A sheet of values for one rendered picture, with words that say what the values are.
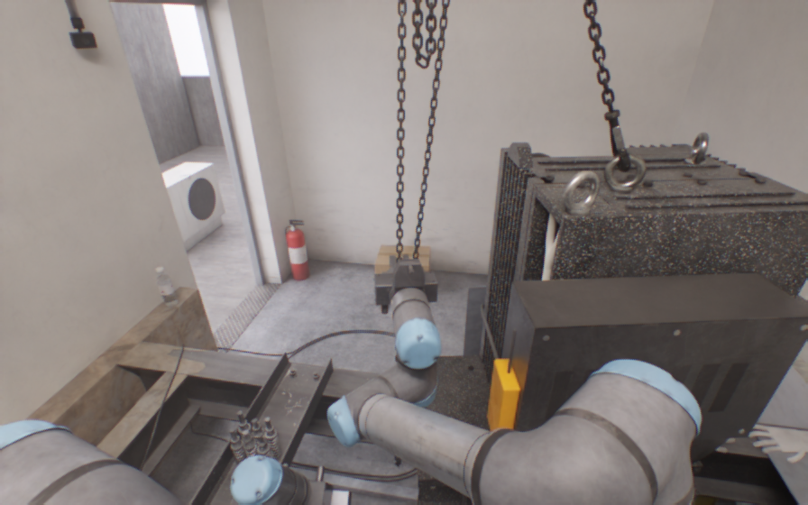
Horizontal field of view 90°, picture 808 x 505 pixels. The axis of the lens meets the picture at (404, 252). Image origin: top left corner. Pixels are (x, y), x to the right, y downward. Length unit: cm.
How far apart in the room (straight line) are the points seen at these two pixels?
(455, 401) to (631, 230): 76
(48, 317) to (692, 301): 202
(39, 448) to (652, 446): 56
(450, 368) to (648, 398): 96
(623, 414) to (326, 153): 310
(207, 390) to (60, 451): 161
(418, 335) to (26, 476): 48
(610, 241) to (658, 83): 250
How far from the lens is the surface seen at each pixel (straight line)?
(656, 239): 83
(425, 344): 70
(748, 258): 96
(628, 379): 53
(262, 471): 80
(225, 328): 324
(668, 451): 52
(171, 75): 809
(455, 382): 137
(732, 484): 208
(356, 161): 333
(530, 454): 46
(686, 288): 87
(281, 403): 168
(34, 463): 50
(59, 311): 208
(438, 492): 142
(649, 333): 76
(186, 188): 441
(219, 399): 210
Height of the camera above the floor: 190
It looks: 29 degrees down
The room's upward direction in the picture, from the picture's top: 1 degrees counter-clockwise
